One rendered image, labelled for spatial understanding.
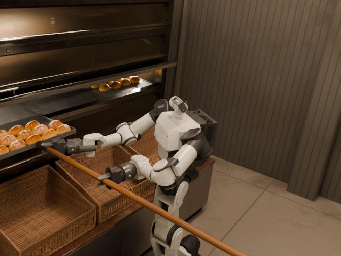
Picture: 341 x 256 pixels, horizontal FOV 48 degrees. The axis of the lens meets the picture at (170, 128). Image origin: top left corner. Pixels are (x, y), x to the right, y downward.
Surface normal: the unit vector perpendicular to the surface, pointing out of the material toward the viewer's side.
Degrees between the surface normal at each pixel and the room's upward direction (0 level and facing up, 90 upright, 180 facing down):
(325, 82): 90
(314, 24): 90
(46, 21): 70
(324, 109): 90
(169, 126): 45
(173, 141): 85
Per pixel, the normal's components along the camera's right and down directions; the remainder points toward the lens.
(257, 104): -0.54, 0.29
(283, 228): 0.11, -0.91
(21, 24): 0.78, -0.01
